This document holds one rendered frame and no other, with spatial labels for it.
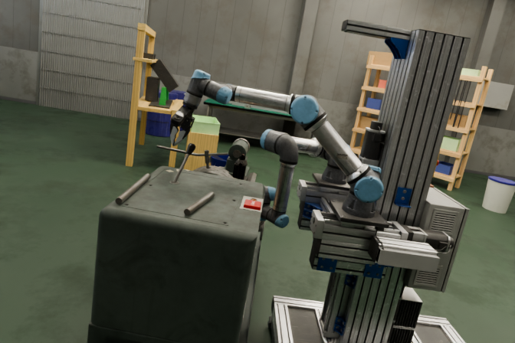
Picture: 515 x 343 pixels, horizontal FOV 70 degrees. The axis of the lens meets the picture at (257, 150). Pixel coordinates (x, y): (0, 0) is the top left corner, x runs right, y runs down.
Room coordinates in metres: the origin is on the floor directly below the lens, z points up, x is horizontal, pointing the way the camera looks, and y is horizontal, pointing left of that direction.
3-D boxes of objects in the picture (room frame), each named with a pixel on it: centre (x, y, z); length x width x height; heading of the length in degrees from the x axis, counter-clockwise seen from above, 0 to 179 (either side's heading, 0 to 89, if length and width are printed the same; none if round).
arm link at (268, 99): (1.73, -0.01, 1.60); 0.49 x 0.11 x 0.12; 80
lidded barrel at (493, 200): (6.42, -4.40, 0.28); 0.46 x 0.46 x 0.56
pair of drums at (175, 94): (8.39, 2.18, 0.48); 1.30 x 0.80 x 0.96; 3
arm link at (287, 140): (1.85, -0.17, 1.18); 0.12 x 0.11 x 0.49; 133
